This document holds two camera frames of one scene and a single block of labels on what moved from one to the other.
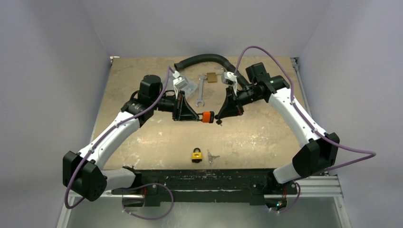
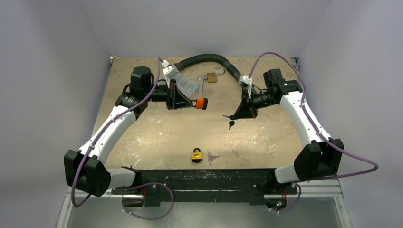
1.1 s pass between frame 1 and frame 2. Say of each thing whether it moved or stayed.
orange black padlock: moved
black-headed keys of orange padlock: moved
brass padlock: stayed
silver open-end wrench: stayed
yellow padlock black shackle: stayed
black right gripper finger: moved
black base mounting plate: stayed
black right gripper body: moved
